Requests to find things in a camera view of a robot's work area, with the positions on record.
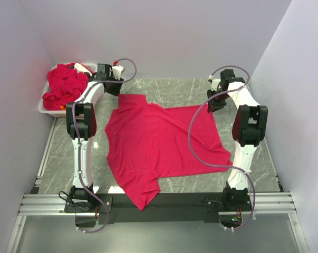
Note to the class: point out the aluminium rail frame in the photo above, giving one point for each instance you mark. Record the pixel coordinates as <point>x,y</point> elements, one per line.
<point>272,226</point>

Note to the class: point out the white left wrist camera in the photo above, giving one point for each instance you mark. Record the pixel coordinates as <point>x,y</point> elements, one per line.
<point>117,70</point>

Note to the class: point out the red t shirt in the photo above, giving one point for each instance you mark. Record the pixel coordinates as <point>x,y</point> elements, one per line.
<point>148,142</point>

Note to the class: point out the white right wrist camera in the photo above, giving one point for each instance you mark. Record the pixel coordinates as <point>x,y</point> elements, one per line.
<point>214,82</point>

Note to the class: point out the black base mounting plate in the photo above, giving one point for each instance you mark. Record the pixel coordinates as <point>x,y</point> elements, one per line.
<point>165,207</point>

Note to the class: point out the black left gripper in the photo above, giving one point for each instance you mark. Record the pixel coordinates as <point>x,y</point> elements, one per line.
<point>115,91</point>

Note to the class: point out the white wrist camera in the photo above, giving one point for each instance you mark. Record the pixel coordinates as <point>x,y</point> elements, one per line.
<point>214,82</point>
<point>117,70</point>

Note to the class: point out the white printed garment in basket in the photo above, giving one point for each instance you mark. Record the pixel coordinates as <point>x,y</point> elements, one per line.
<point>80,68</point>

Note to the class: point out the red clothes pile in basket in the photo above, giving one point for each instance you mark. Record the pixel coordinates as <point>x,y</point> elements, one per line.
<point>66,86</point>

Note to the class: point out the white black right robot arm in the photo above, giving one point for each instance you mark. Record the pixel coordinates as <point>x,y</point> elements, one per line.
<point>248,131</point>

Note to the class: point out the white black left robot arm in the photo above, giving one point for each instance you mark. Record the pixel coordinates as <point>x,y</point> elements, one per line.
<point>81,126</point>

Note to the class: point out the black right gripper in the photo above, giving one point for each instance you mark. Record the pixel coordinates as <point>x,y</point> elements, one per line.
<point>213,106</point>

